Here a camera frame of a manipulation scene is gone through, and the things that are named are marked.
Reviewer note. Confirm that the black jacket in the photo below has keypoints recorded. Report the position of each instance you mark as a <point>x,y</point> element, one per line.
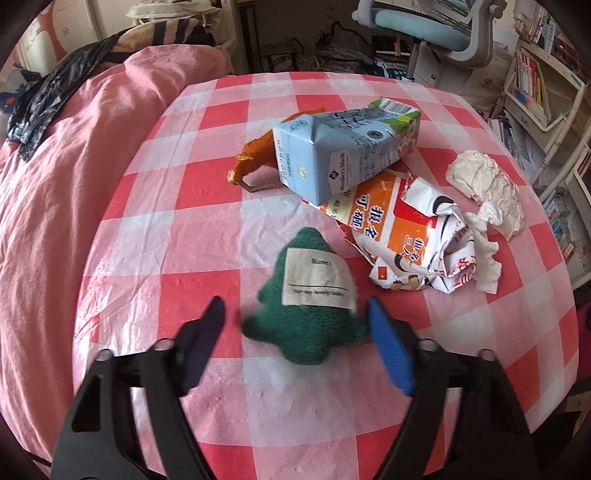
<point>51,97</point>

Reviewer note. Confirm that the white book rack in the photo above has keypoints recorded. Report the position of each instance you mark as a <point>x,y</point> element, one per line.
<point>554,115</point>

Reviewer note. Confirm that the grey blue office chair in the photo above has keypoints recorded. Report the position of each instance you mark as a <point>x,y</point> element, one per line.
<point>415,27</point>

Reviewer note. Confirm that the row of books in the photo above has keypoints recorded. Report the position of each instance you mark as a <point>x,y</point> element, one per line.
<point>549,25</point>

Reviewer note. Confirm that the white tissue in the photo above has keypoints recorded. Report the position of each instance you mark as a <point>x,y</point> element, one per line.
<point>489,184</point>

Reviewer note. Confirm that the pink blanket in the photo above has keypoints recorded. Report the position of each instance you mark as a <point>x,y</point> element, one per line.
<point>69,207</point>

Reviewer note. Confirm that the cream pillow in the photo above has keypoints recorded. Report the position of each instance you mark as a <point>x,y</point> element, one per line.
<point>175,10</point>

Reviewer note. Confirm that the green tree-shaped plush toy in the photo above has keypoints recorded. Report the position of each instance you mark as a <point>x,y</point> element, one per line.
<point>304,337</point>

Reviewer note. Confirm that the red white checkered tablecloth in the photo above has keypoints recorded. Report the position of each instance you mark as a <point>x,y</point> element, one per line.
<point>184,230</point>

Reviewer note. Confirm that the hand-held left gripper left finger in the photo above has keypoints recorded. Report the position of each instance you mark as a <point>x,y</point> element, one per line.
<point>203,339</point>

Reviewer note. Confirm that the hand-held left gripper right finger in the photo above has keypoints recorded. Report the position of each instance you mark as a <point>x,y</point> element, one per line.
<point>390,346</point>

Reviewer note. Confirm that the printed white cushion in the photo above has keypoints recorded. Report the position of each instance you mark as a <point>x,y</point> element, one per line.
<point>51,37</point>

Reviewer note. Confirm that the light blue milk carton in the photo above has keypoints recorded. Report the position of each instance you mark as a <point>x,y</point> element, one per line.
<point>341,147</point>

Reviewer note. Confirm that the long orange peel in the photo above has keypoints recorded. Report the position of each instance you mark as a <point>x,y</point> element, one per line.
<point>258,150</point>

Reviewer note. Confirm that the striped pillow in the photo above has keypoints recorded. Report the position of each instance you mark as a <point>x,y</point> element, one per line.
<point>171,34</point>

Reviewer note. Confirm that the black plastic bag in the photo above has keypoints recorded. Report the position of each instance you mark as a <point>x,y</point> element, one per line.
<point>341,48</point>

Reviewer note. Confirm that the crumpled orange white snack bag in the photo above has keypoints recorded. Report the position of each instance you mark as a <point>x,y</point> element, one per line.
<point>383,221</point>

